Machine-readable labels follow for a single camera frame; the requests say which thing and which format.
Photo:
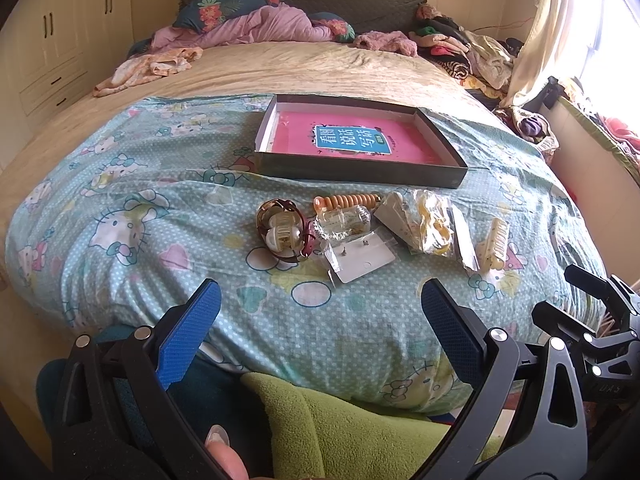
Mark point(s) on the cream wardrobe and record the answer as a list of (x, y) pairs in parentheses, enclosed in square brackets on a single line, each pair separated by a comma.
[(52, 54)]

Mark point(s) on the shallow cardboard box tray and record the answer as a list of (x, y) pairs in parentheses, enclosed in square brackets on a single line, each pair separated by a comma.
[(449, 174)]

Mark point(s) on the pink fuzzy garment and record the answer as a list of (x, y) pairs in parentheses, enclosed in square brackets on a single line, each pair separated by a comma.
[(393, 42)]

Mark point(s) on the purple quilt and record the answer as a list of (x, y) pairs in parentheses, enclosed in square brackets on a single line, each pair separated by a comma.
[(266, 24)]

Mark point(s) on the basket of clothes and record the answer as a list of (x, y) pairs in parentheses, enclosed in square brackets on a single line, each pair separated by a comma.
[(531, 127)]

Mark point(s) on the cream hair comb clip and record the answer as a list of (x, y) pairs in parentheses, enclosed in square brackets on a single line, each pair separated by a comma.
[(493, 252)]

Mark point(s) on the pile of clothes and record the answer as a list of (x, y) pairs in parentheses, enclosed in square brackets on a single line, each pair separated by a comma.
[(477, 62)]

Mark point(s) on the beige bed blanket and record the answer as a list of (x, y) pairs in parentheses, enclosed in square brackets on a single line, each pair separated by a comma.
[(274, 67)]

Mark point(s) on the Hello Kitty blue sheet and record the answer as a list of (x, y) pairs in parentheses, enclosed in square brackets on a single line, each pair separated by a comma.
[(320, 281)]

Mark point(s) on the earring card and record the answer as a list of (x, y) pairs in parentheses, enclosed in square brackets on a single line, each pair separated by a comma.
[(350, 261)]

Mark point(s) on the red leather strap wristwatch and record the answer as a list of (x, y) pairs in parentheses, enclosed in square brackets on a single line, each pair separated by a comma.
[(309, 239)]

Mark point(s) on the floral dark pillow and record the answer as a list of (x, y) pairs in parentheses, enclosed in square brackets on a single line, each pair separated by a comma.
[(202, 16)]

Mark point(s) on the cream curtain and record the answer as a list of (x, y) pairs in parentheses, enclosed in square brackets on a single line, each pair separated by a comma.
[(558, 45)]

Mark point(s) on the peach clothing on bed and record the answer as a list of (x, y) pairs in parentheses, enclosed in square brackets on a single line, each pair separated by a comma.
[(147, 68)]

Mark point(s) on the person's left hand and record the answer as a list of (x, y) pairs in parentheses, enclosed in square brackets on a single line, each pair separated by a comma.
[(218, 445)]

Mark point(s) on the yellow rings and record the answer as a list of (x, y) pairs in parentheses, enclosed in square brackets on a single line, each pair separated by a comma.
[(430, 224)]

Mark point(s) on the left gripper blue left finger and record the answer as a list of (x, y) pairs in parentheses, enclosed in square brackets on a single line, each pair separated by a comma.
[(195, 318)]

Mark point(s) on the crinkled clear plastic jewelry bag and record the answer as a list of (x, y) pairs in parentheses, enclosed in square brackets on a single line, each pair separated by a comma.
[(335, 227)]

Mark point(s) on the green sleeve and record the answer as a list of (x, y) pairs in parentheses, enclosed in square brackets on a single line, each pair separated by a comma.
[(315, 435)]

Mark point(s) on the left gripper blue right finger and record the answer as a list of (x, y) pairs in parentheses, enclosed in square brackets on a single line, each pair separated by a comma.
[(459, 331)]

